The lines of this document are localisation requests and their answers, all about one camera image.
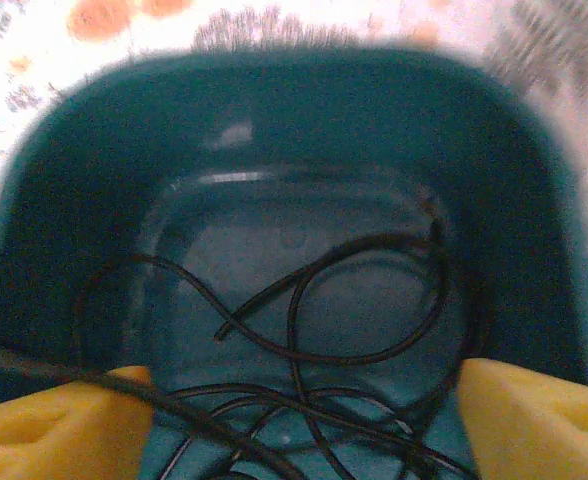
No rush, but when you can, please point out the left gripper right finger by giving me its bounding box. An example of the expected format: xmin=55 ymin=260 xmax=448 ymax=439
xmin=456 ymin=356 xmax=588 ymax=480

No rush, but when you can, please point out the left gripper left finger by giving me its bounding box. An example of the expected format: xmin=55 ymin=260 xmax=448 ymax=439
xmin=0 ymin=364 xmax=155 ymax=480

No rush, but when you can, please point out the thin black cable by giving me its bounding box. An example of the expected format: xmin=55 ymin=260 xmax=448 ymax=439
xmin=0 ymin=192 xmax=490 ymax=480

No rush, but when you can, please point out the teal plastic tray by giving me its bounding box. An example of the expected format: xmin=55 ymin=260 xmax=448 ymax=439
xmin=0 ymin=39 xmax=588 ymax=480

